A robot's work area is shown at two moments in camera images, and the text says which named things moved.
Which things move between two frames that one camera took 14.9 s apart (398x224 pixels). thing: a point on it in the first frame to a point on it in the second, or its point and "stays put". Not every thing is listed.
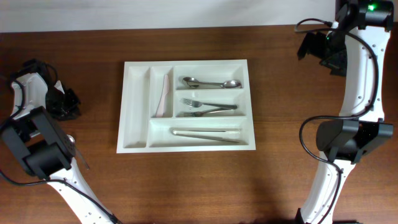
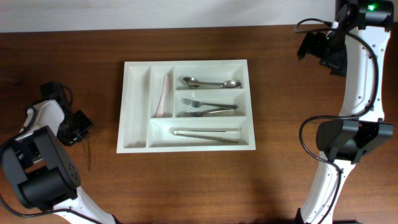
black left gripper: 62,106 to 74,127
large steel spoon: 229,84 stays put
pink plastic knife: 160,111 stays put
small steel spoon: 72,138 to 86,148
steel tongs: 185,133 stays put
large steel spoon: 193,83 stays put
